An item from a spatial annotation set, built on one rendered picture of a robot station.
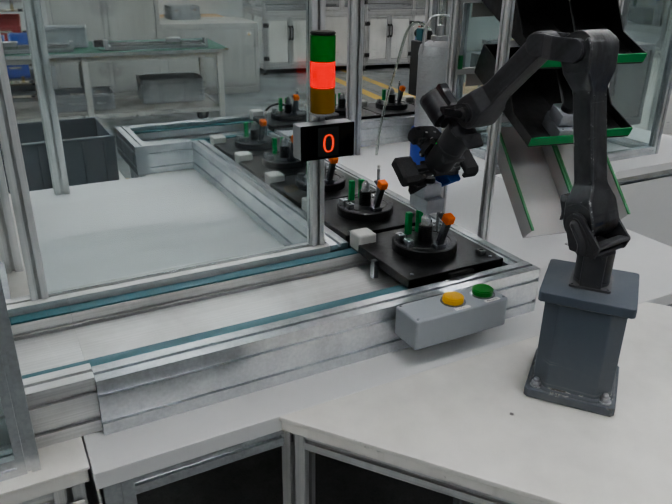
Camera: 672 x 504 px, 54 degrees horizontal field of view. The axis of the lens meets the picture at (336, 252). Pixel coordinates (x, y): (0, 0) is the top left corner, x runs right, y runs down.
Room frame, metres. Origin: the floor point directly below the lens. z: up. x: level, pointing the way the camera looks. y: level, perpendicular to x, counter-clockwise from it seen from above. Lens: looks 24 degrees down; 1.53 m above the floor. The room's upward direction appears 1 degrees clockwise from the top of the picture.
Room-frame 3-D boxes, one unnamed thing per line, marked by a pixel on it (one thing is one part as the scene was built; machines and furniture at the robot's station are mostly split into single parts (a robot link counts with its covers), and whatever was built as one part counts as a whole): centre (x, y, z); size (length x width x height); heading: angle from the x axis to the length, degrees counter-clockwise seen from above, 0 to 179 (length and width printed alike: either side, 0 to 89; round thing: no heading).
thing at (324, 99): (1.33, 0.03, 1.28); 0.05 x 0.05 x 0.05
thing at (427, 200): (1.33, -0.19, 1.10); 0.08 x 0.04 x 0.07; 29
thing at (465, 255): (1.32, -0.19, 0.96); 0.24 x 0.24 x 0.02; 28
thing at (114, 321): (1.20, 0.08, 0.91); 0.84 x 0.28 x 0.10; 118
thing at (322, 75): (1.33, 0.03, 1.33); 0.05 x 0.05 x 0.05
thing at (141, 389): (1.05, -0.02, 0.91); 0.89 x 0.06 x 0.11; 118
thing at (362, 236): (1.36, -0.06, 0.97); 0.05 x 0.05 x 0.04; 28
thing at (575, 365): (0.97, -0.42, 0.96); 0.15 x 0.15 x 0.20; 66
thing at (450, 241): (1.32, -0.19, 0.98); 0.14 x 0.14 x 0.02
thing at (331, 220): (1.54, -0.07, 1.01); 0.24 x 0.24 x 0.13; 28
